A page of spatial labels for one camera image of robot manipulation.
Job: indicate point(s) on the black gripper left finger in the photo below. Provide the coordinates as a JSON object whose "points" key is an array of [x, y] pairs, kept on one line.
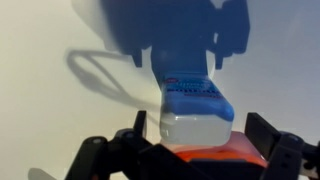
{"points": [[98, 158]]}

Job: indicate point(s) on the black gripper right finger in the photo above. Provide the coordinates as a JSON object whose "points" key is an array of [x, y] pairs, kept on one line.
{"points": [[288, 155]]}

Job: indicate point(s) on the blue and white container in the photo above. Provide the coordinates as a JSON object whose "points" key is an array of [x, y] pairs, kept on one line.
{"points": [[193, 110]]}

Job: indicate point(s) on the orange plastic bag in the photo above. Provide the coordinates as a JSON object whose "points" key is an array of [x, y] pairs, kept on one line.
{"points": [[238, 147]]}

